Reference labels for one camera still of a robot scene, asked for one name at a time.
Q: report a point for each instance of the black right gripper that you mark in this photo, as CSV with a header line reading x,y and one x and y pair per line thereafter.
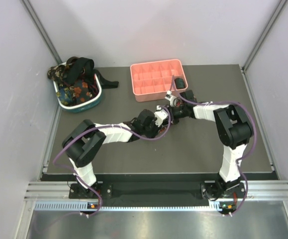
x,y
174,119

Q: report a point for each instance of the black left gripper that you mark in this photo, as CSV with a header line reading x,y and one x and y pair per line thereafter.
x,y
155,130

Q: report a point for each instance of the pink compartment tray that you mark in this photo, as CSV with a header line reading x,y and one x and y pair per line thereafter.
x,y
152,80

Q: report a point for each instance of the red multicolour checked tie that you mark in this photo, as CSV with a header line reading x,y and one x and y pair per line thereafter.
x,y
164,129

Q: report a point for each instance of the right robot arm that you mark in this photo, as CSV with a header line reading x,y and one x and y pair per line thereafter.
x,y
234,128

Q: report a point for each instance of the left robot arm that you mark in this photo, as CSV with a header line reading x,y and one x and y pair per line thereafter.
x,y
84,142

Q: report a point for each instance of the rolled dark leaf-pattern tie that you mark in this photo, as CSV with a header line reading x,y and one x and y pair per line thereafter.
x,y
179,83

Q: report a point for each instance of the teal perforated plastic basket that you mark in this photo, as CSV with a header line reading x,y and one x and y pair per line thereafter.
x,y
81,107

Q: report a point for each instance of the black tie with orange flowers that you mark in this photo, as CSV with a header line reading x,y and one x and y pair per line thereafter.
x,y
81,92

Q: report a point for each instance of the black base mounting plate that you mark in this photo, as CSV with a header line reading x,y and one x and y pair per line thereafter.
x,y
152,190

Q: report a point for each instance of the blue tie with yellow flowers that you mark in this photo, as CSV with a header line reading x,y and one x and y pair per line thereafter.
x,y
66,96

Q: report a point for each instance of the plain black tie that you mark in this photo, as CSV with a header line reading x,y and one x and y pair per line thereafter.
x,y
84,69

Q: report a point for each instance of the dark tie with beige flowers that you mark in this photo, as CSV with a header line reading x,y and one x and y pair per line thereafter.
x,y
58,73

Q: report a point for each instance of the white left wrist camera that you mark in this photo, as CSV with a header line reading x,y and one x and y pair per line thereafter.
x,y
161,116

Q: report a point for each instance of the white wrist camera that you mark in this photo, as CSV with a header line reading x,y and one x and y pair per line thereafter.
x,y
171,98
161,116

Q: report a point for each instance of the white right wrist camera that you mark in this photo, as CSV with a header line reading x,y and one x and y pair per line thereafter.
x,y
171,98

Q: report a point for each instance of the aluminium frame rail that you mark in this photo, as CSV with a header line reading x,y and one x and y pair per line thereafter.
x,y
54,196

